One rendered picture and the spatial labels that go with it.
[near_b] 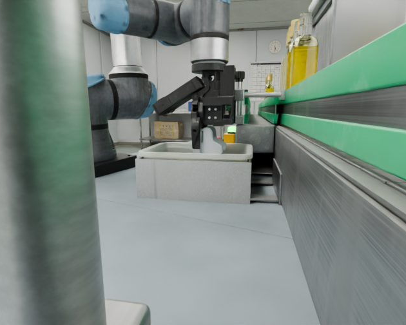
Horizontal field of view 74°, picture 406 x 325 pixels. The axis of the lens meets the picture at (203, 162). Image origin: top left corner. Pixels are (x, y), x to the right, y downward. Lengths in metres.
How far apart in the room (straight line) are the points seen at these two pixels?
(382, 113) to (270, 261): 0.20
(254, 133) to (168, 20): 0.31
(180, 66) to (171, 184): 6.49
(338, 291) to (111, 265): 0.23
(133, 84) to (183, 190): 0.41
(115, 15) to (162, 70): 6.53
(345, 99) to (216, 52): 0.32
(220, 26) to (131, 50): 0.37
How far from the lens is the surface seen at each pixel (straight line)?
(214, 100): 0.52
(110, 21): 0.55
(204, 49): 0.53
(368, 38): 0.74
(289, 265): 0.33
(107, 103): 0.79
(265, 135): 0.67
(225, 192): 0.50
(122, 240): 0.38
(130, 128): 7.36
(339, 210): 0.20
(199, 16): 0.55
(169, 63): 7.04
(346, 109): 0.26
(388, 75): 0.19
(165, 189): 0.52
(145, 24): 0.58
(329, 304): 0.23
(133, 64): 0.85
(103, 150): 0.78
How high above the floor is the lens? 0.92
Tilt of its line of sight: 11 degrees down
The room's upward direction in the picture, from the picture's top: straight up
